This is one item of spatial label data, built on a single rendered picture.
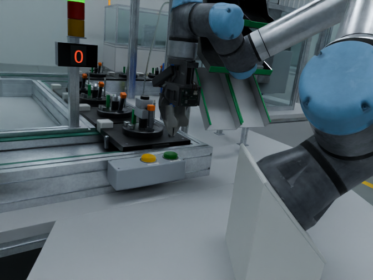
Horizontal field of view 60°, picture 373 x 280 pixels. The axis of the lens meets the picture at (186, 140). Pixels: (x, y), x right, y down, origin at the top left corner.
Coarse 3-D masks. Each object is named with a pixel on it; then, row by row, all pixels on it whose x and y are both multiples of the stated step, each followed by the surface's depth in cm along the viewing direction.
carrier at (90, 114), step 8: (80, 104) 131; (112, 104) 128; (80, 112) 128; (88, 112) 128; (96, 112) 129; (104, 112) 123; (112, 112) 124; (120, 112) 124; (128, 112) 126; (88, 120) 120; (96, 120) 118; (112, 120) 121; (120, 120) 122; (128, 120) 123; (136, 120) 124; (96, 128) 115
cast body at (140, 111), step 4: (140, 96) 106; (144, 96) 106; (148, 96) 106; (136, 100) 107; (140, 100) 104; (144, 100) 105; (148, 100) 105; (152, 100) 106; (136, 104) 107; (140, 104) 104; (144, 104) 105; (136, 108) 108; (140, 108) 105; (144, 108) 105; (136, 112) 108; (140, 112) 105; (144, 112) 104; (140, 116) 105; (144, 116) 105
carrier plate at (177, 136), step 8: (104, 128) 109; (112, 128) 110; (120, 128) 111; (112, 136) 102; (120, 136) 103; (128, 136) 104; (176, 136) 109; (120, 144) 96; (128, 144) 96; (136, 144) 97; (144, 144) 98; (152, 144) 99; (176, 144) 104; (184, 144) 106
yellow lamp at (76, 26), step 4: (68, 20) 97; (72, 20) 96; (76, 20) 96; (80, 20) 97; (68, 24) 97; (72, 24) 97; (76, 24) 97; (80, 24) 98; (68, 28) 98; (72, 28) 97; (76, 28) 97; (80, 28) 98; (68, 32) 98; (72, 32) 97; (76, 32) 97; (80, 32) 98; (76, 36) 98; (80, 36) 99
